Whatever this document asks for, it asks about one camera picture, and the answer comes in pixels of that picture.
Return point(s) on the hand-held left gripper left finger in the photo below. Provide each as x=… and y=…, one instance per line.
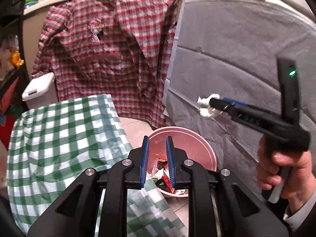
x=145, y=163

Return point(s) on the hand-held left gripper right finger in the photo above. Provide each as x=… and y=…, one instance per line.
x=170, y=163

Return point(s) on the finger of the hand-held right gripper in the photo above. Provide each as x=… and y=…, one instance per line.
x=219, y=105
x=234, y=102

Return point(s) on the white tissue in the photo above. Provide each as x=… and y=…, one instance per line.
x=206, y=112

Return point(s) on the pink plastic bin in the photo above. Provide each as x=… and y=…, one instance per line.
x=197, y=143

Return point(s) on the person's right forearm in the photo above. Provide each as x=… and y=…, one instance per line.
x=303, y=214

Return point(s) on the white lidded trash can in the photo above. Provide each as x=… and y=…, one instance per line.
x=37, y=86

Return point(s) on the person's right hand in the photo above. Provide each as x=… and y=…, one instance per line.
x=296, y=177

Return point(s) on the heap of mixed wrappers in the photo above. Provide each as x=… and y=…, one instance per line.
x=161, y=167

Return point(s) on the grey fabric cover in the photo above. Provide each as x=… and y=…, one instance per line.
x=222, y=54

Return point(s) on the red plaid shirt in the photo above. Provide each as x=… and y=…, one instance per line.
x=111, y=54

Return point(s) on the orange red bag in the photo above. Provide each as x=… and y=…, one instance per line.
x=8, y=98

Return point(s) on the yellow plastic bag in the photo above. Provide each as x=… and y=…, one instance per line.
x=16, y=59

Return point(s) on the black shelf rack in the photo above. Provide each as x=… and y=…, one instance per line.
x=24, y=42

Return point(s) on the clear bags of food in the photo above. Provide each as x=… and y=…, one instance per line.
x=6, y=51

